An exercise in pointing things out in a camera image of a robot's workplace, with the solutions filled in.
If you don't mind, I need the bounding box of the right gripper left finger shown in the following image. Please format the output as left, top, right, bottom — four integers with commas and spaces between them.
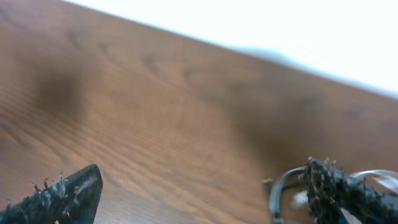
1, 164, 103, 224

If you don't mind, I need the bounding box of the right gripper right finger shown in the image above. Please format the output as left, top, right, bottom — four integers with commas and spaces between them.
301, 158, 397, 224

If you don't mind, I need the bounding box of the black cable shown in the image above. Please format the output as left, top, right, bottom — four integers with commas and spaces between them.
262, 166, 308, 224

